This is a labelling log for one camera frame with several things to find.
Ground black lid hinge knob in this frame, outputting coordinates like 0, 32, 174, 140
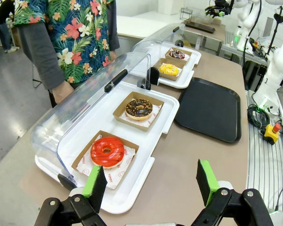
58, 173, 77, 189
150, 66, 160, 86
136, 79, 152, 91

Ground chocolate donut with nuts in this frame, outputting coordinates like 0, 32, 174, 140
125, 98, 153, 121

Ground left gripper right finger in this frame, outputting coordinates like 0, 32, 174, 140
191, 159, 274, 226

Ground person's left forearm grey sleeve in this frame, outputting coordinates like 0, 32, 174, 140
105, 0, 120, 52

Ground grooved aluminium mounting plate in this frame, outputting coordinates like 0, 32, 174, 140
246, 89, 283, 210

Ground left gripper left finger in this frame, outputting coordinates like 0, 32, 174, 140
34, 164, 108, 226

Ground black serving tray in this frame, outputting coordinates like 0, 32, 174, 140
174, 77, 241, 144

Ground white box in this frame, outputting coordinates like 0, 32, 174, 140
158, 0, 180, 15

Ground person's right forearm grey sleeve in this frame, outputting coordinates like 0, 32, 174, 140
17, 22, 66, 91

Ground yellow sprinkled donut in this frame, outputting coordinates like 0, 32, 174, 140
158, 63, 180, 75

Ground wire frame cube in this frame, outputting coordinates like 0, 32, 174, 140
180, 7, 193, 22

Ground white display case base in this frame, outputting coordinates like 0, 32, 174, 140
155, 46, 202, 89
34, 87, 180, 215

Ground clear display case lid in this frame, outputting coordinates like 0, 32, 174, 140
30, 52, 152, 187
131, 23, 186, 79

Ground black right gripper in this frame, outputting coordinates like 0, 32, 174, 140
204, 0, 231, 18

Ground brown cardboard donut tray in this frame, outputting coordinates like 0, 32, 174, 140
112, 91, 165, 132
71, 130, 140, 189
155, 58, 186, 82
165, 47, 192, 65

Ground white printed paper liner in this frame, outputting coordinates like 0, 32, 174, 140
75, 134, 136, 190
125, 103, 162, 129

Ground chocolate donut colourful sprinkles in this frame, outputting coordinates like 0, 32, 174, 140
168, 49, 186, 60

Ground black tripod with camera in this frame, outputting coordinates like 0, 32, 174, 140
265, 6, 283, 62

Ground person torso floral shirt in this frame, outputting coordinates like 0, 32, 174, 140
13, 0, 116, 84

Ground bystander in dark clothes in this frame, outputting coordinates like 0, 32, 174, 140
0, 0, 20, 54

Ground yellow emergency stop button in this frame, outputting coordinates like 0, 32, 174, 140
264, 123, 283, 145

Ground person's right hand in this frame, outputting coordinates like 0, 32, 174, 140
52, 81, 74, 105

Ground red glazed donut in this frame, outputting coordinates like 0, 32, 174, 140
90, 136, 125, 168

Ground large white table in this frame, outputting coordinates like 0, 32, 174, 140
117, 15, 185, 40

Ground coiled black cables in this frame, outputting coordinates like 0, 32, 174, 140
247, 104, 271, 129

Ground thin black stand leg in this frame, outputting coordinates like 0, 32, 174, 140
32, 63, 42, 89

